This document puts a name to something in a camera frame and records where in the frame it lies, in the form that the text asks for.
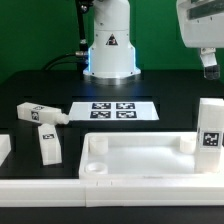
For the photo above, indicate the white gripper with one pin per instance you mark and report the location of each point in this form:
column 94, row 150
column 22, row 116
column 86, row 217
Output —
column 202, row 26

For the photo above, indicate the white desk top tray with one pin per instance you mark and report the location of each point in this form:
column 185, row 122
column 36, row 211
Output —
column 138, row 155

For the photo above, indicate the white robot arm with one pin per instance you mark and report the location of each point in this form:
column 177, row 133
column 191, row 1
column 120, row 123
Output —
column 112, row 57

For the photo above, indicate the white marker plate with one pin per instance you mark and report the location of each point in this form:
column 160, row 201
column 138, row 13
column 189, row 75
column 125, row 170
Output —
column 113, row 111

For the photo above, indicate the white front rail barrier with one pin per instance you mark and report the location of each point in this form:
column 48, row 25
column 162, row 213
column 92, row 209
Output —
column 99, row 193

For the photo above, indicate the white left rail block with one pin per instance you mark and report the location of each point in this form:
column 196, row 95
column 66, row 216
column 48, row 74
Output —
column 5, row 147

